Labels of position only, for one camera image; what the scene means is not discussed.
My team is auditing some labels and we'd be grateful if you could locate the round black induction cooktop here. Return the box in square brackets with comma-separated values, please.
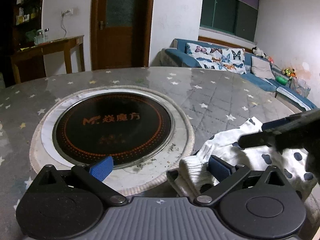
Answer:
[52, 91, 175, 169]

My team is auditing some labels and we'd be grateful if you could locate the grey cushion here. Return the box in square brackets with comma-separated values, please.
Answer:
[251, 56, 275, 80]

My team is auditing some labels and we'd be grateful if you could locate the colourful toy heap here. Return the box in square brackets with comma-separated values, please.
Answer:
[282, 67, 297, 78]

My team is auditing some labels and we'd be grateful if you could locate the clear plastic box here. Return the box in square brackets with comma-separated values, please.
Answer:
[290, 76, 312, 97]

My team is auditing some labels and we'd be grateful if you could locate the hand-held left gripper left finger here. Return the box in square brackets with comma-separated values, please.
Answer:
[26, 156, 128, 205]

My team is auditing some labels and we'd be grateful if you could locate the white polka dot garment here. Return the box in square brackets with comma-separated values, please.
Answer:
[166, 116, 318, 198]

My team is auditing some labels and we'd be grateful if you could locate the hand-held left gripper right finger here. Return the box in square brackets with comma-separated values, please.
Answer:
[194, 155, 298, 207]

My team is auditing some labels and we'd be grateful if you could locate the wooden side table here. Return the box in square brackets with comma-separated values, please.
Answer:
[10, 35, 85, 84]

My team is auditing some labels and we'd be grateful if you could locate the butterfly print blanket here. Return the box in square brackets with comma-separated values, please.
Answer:
[185, 42, 245, 74]

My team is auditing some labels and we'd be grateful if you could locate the green framed window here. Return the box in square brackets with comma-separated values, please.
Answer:
[199, 0, 259, 43]

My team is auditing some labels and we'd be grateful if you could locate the blue sofa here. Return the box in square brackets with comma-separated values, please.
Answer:
[161, 39, 318, 112]

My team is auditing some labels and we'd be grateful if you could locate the brown wooden door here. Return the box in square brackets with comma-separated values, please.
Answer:
[90, 0, 156, 70]

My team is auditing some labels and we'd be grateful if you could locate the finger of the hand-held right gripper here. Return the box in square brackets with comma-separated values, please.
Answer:
[239, 129, 280, 151]
[261, 116, 304, 133]

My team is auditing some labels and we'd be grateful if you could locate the grey star print tablecloth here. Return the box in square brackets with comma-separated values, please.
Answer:
[0, 66, 320, 240]

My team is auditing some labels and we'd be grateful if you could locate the dark wooden shelf cabinet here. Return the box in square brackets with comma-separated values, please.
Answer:
[0, 0, 45, 88]

